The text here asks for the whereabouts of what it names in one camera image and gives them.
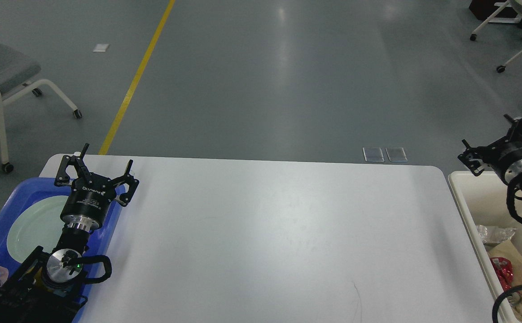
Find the light green plate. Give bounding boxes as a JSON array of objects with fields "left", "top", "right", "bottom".
[{"left": 6, "top": 196, "right": 68, "bottom": 263}]

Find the crushed red can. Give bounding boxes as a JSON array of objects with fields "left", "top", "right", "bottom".
[{"left": 489, "top": 256, "right": 514, "bottom": 292}]

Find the grey office chair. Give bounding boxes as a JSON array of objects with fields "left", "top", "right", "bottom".
[{"left": 0, "top": 43, "right": 83, "bottom": 174}]

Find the aluminium foil sheet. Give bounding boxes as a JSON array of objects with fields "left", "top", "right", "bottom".
[{"left": 476, "top": 225, "right": 517, "bottom": 245}]

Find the blue plastic tray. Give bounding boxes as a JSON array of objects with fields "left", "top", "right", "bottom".
[{"left": 0, "top": 178, "right": 122, "bottom": 323}]

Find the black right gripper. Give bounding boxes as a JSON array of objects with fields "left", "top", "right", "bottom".
[{"left": 457, "top": 114, "right": 522, "bottom": 184}]

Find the transparent floor plate left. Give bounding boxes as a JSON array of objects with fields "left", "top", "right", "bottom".
[{"left": 363, "top": 147, "right": 385, "bottom": 163}]

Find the transparent floor plate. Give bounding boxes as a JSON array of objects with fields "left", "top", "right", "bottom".
[
  {"left": 363, "top": 147, "right": 385, "bottom": 163},
  {"left": 385, "top": 147, "right": 408, "bottom": 163}
]

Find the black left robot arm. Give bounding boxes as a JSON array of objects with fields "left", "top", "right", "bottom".
[{"left": 0, "top": 144, "right": 139, "bottom": 323}]

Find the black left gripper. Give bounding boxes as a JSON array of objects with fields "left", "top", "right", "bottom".
[{"left": 54, "top": 143, "right": 139, "bottom": 233}]

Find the white chair base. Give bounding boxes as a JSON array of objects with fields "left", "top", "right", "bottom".
[{"left": 469, "top": 0, "right": 522, "bottom": 74}]

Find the transparent floor plate right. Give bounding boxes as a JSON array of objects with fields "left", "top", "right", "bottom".
[{"left": 385, "top": 147, "right": 408, "bottom": 163}]

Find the beige plastic bin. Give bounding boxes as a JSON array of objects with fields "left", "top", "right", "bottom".
[{"left": 448, "top": 171, "right": 522, "bottom": 299}]

